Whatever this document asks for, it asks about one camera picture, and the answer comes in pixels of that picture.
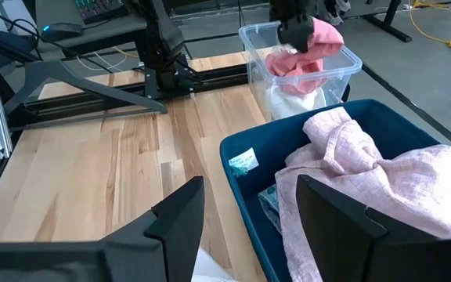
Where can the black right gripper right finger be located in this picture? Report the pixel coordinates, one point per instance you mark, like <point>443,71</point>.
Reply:
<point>351,243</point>

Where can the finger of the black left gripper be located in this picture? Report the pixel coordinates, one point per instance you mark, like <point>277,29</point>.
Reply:
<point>296,33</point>

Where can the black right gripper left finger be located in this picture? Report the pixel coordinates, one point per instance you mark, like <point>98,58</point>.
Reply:
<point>163,243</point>

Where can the salmon pink cloth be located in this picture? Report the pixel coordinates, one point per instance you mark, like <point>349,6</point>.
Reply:
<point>323,39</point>

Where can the white cloth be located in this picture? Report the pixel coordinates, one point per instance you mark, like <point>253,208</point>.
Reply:
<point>288,103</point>
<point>210,270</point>

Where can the pink woven cloth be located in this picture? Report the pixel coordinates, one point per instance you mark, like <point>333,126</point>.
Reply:
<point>405,184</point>

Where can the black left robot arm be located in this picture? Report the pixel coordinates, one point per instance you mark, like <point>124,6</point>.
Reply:
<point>163,39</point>

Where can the clear plastic bin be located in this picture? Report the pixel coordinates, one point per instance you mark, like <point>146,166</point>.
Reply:
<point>257,39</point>

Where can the person's shoe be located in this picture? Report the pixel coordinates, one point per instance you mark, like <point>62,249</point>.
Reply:
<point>337,11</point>

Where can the black table leg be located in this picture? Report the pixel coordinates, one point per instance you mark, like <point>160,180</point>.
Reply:
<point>390,25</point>

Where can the navy white striped fabric basket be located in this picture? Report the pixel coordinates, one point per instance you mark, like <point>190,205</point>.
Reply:
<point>280,141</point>

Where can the white basket label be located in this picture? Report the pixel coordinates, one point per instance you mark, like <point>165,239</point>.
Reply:
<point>245,160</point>

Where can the grey desk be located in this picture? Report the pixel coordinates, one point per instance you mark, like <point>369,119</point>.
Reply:
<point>104,33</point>

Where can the black keyboard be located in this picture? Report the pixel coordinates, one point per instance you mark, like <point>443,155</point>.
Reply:
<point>100,8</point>

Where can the black computer mouse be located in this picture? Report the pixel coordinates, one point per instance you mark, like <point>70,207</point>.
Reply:
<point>61,31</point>

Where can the black frame rail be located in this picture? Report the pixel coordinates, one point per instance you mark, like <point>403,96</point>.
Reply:
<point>217,76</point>

